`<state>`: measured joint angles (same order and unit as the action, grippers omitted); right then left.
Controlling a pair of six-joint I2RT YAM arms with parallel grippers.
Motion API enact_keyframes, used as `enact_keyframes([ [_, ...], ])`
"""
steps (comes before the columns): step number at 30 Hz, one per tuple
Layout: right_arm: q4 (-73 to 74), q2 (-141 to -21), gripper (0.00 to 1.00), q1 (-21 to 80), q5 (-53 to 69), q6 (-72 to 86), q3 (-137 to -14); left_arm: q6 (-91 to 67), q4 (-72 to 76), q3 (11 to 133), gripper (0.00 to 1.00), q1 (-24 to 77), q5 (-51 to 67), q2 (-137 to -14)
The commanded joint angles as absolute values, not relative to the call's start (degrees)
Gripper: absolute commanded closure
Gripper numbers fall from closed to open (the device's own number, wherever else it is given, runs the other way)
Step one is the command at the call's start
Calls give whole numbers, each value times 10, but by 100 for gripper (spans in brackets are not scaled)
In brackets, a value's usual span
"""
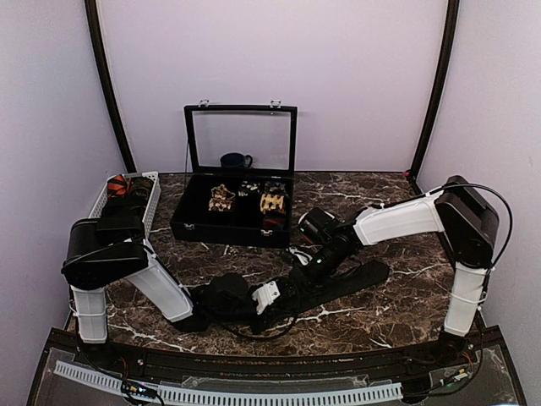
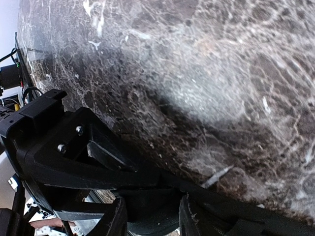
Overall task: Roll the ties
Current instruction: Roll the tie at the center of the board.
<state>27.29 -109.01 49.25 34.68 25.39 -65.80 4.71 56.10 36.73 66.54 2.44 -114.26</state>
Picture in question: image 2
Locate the black necktie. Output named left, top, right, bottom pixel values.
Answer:
left=113, top=172, right=315, bottom=236

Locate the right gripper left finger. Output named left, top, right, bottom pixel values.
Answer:
left=90, top=198, right=127, bottom=236

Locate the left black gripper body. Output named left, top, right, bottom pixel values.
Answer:
left=0, top=89, right=68, bottom=177

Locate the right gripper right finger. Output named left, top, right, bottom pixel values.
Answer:
left=179, top=194, right=236, bottom=236

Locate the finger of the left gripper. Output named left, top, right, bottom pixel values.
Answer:
left=22, top=179, right=118, bottom=221
left=22, top=108, right=160, bottom=189

